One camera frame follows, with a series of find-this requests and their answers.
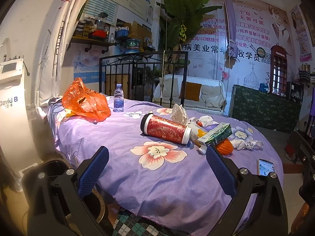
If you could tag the purple floral bed sheet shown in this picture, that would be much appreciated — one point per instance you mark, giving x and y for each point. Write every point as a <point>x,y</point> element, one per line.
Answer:
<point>172,184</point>

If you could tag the red phone booth cabinet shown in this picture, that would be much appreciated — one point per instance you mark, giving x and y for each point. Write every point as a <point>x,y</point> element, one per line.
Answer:
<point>278,70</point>

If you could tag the white wicker swing sofa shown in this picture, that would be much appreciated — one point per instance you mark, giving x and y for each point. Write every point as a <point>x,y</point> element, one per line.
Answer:
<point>212,99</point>

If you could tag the black trash bin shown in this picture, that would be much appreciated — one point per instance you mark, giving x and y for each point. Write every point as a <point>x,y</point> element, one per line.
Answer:
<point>55,208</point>

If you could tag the white David B machine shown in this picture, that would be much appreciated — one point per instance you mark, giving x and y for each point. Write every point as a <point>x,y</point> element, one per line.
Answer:
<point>17,144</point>

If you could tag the green banana plant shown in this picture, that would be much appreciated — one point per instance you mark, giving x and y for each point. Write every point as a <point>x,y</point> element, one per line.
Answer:
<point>183,21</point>

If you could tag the red patterned paper cup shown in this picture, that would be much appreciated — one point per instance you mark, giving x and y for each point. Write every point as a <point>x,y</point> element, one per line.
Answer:
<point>155,126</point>

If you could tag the orange plastic bag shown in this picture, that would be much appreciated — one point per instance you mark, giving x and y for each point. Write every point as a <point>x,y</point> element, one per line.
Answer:
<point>85,102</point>

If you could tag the black iron bed frame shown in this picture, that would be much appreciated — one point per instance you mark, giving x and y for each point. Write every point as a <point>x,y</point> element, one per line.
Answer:
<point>138,73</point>

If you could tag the green tissue box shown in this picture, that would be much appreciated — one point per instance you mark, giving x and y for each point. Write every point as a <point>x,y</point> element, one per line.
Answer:
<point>216,135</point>

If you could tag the green patterned covered table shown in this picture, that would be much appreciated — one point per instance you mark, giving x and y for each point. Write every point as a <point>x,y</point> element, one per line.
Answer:
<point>264,109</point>

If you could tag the white tissue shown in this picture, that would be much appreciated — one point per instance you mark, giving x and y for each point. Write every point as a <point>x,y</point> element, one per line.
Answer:
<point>179,114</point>

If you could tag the orange juice bottle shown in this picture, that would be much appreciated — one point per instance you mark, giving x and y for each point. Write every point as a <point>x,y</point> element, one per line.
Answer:
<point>196,133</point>

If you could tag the brown cushion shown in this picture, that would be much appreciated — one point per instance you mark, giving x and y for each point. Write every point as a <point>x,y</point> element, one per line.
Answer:
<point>190,91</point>

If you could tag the orange foam fruit net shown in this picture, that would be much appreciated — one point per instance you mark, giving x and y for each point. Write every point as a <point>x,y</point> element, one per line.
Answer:
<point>225,147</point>

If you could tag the white wrapper with red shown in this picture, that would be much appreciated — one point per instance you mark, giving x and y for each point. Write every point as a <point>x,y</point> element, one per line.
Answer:
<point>206,121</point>

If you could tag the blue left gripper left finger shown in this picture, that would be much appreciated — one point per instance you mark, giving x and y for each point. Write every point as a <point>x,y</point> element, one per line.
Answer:
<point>89,171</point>

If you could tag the wooden wall shelf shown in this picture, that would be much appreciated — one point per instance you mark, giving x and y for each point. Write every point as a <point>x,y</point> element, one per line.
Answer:
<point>91,42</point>

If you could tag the clear water bottle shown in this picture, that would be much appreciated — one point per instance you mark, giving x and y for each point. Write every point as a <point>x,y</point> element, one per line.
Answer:
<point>118,99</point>

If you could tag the smartphone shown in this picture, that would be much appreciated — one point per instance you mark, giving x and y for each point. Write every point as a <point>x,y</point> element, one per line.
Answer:
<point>265,167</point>

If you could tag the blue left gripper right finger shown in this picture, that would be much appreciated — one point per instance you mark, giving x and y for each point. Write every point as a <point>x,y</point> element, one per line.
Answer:
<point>224,176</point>

